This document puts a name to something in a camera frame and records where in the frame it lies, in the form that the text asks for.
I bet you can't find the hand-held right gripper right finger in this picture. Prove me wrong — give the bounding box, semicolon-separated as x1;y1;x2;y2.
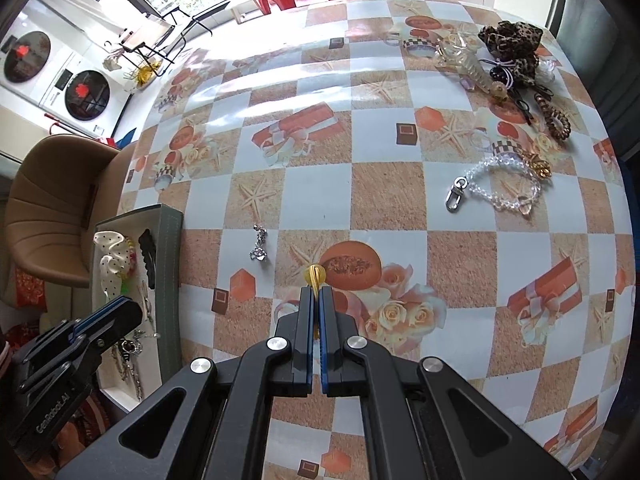
319;286;576;480

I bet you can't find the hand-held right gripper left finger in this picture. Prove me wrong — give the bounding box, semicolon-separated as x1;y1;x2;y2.
55;285;321;480

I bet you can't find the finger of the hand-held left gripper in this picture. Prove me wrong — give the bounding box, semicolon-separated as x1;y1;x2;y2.
70;301;144;356
30;295;126;350

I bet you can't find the yellow cord hair tie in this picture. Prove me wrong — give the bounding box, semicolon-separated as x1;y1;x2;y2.
304;262;329;341

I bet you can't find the cream polka-dot satin scrunchie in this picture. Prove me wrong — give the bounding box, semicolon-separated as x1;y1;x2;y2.
94;230;132;298

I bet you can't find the black snap hair clip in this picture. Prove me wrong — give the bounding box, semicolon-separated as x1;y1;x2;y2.
137;228;158;291

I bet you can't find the grey storage box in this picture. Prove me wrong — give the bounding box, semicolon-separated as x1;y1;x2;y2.
92;204;183;403

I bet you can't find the red patterned cushion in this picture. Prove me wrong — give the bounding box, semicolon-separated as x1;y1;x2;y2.
15;267;48;306

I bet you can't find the silver rhinestone charm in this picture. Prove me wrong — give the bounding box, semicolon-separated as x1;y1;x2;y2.
248;223;270;262

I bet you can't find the brown upholstered chair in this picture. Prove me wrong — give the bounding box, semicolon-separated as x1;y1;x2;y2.
5;135;136;291

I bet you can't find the white washing machine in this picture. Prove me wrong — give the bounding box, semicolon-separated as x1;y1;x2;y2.
37;45;136;138
0;0;81;106

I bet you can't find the gold metal charm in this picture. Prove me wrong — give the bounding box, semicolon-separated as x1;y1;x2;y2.
522;152;552;180

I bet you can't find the black metal rack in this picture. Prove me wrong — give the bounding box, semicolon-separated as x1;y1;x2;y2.
105;7;216;92

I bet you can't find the clear plastic claw clip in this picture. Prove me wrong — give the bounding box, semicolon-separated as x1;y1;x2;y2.
434;42;508;98

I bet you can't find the small black bow clip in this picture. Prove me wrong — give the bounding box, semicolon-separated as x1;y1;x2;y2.
510;87;553;126

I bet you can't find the leopard print scrunchie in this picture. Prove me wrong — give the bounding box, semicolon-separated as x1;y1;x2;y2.
477;21;545;86

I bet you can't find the clear crystal bead chain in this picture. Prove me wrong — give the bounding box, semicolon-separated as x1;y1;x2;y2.
444;155;543;220

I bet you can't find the black elastic hair tie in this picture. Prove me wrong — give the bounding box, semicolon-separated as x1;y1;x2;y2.
487;57;521;92

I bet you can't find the brown spiral hair tie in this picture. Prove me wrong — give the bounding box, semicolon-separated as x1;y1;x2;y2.
534;92;573;143

